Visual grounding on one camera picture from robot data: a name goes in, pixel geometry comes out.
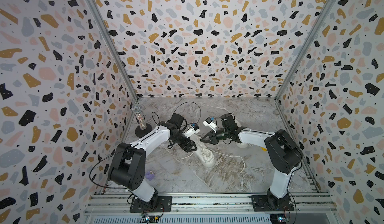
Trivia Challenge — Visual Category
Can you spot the white sneaker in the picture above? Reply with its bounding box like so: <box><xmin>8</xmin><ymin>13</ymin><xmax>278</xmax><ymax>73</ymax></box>
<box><xmin>236</xmin><ymin>143</ymin><xmax>248</xmax><ymax>149</ymax></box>
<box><xmin>179</xmin><ymin>133</ymin><xmax>246</xmax><ymax>173</ymax></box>

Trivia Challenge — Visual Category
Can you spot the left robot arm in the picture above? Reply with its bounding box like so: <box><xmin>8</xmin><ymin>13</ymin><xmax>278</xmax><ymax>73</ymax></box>
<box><xmin>108</xmin><ymin>114</ymin><xmax>200</xmax><ymax>203</ymax></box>

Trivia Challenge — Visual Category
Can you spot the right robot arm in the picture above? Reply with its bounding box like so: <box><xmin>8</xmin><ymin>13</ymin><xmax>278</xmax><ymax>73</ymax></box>
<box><xmin>201</xmin><ymin>113</ymin><xmax>303</xmax><ymax>210</ymax></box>

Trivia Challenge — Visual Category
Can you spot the purple small object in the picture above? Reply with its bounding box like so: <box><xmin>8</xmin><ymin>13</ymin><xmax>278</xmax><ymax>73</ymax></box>
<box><xmin>145</xmin><ymin>171</ymin><xmax>156</xmax><ymax>181</ymax></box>

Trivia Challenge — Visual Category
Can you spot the aluminium front rail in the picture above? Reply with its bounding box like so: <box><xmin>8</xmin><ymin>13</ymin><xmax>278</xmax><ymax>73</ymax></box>
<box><xmin>85</xmin><ymin>193</ymin><xmax>337</xmax><ymax>216</ymax></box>

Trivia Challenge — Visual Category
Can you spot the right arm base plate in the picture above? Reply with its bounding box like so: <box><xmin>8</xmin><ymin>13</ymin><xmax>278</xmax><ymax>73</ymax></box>
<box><xmin>251</xmin><ymin>194</ymin><xmax>295</xmax><ymax>212</ymax></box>

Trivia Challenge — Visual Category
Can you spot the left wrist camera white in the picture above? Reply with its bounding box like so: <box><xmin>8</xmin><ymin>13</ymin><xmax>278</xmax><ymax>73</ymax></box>
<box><xmin>184</xmin><ymin>123</ymin><xmax>200</xmax><ymax>138</ymax></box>

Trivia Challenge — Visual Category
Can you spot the aluminium corner post left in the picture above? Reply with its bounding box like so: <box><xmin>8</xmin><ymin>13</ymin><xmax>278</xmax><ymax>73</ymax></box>
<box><xmin>85</xmin><ymin>0</ymin><xmax>139</xmax><ymax>102</ymax></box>

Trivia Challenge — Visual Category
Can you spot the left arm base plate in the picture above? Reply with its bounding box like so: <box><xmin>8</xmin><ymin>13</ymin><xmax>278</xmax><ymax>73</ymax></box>
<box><xmin>130</xmin><ymin>196</ymin><xmax>173</xmax><ymax>213</ymax></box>

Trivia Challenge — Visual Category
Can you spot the aluminium corner post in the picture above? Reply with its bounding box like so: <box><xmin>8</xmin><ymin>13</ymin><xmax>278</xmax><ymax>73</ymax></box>
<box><xmin>85</xmin><ymin>0</ymin><xmax>139</xmax><ymax>102</ymax></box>
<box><xmin>275</xmin><ymin>0</ymin><xmax>337</xmax><ymax>103</ymax></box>

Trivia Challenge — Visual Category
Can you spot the aluminium corner post right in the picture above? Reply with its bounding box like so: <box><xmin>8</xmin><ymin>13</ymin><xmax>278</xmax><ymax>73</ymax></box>
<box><xmin>275</xmin><ymin>0</ymin><xmax>337</xmax><ymax>103</ymax></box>

